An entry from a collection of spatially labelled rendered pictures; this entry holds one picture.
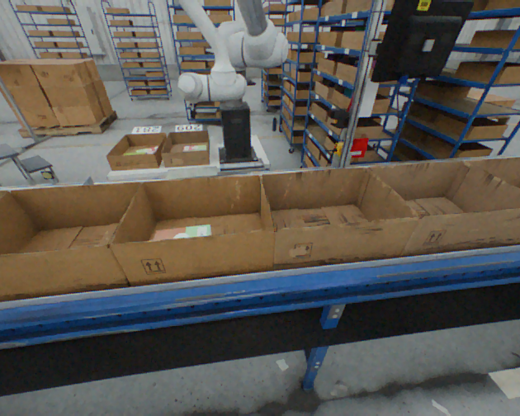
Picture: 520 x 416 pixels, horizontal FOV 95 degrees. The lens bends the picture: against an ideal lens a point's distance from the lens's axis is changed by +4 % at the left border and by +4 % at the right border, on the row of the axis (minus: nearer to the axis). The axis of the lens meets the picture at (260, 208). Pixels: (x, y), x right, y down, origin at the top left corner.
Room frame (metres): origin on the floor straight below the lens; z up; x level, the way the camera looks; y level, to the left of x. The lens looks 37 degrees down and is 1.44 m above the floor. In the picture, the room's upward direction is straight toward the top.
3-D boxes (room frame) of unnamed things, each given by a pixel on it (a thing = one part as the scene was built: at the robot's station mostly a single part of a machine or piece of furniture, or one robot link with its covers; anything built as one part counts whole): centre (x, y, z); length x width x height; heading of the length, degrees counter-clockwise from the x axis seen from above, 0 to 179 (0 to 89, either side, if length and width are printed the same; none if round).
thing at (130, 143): (1.51, 0.80, 0.80); 0.38 x 0.28 x 0.10; 8
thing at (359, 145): (1.41, -0.60, 0.85); 0.16 x 0.01 x 0.13; 98
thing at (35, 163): (2.39, 2.70, 0.21); 0.50 x 0.42 x 0.44; 143
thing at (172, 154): (1.56, 0.50, 0.80); 0.38 x 0.28 x 0.10; 10
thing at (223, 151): (1.56, 0.16, 0.91); 0.26 x 0.26 x 0.33; 10
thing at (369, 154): (2.07, -0.81, 0.59); 0.40 x 0.30 x 0.10; 6
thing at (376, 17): (1.38, -0.53, 1.11); 0.12 x 0.05 x 0.88; 98
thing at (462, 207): (0.65, -0.60, 0.97); 0.39 x 0.29 x 0.17; 98
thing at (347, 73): (2.07, -0.81, 1.19); 0.40 x 0.30 x 0.10; 8
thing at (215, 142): (1.62, 0.48, 0.74); 1.00 x 0.58 x 0.03; 100
